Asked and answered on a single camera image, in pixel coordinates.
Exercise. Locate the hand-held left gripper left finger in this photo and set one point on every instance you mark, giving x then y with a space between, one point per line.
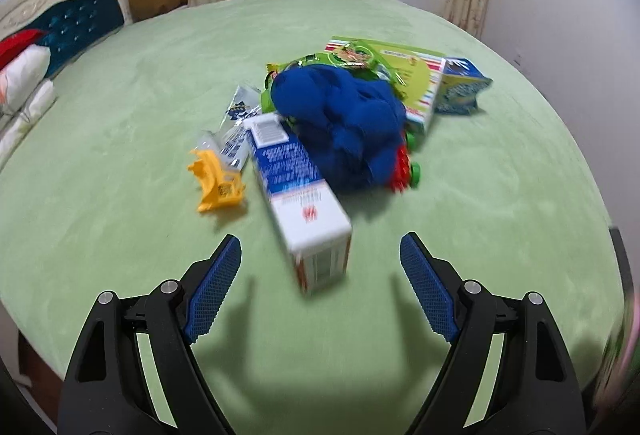
212 292

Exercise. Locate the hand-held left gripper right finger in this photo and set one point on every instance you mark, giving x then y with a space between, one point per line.
430 287

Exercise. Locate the yellow wrapper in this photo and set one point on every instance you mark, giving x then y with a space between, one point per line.
217 187

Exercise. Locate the white and blue carton box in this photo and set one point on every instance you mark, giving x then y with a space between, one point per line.
295 175

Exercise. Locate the clear blue-print wrapper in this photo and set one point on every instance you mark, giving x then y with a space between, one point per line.
232 147

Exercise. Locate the blue cloth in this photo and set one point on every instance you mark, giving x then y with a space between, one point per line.
340 115

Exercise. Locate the blue snack packet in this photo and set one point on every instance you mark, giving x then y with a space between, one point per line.
460 90

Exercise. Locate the green snack packet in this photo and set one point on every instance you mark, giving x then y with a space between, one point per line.
266 97

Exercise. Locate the green striped box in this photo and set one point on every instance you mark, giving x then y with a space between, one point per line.
415 70

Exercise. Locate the red and green plastic toy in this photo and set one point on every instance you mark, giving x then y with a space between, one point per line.
402 165

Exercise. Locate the silver printed wrapper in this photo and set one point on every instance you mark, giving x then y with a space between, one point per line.
242 102

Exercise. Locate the green bed blanket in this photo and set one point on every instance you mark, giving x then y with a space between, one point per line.
125 90

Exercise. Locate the white pillow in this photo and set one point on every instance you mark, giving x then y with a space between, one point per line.
25 120
22 75

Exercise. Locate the white and blue headboard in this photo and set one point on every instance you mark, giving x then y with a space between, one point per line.
75 22

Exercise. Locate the red pillow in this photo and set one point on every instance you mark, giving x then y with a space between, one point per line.
15 46

